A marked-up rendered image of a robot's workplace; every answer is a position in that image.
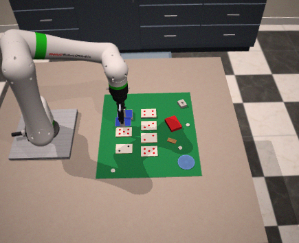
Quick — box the blue round disc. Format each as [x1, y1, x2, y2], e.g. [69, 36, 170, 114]
[177, 155, 195, 170]

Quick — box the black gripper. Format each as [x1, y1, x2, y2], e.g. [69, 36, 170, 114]
[112, 94, 127, 128]

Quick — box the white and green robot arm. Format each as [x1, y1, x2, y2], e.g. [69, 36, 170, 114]
[0, 29, 130, 146]

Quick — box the green cloth mat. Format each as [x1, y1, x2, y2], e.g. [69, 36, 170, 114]
[96, 92, 202, 178]

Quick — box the blue card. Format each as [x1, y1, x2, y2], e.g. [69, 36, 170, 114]
[125, 110, 133, 118]
[115, 117, 131, 126]

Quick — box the white playing card with black pips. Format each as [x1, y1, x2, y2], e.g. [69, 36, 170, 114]
[115, 144, 133, 154]

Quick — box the white playing card with red pips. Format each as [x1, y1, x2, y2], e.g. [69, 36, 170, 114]
[116, 127, 132, 137]
[141, 133, 157, 143]
[141, 146, 157, 157]
[141, 108, 156, 117]
[141, 121, 157, 130]

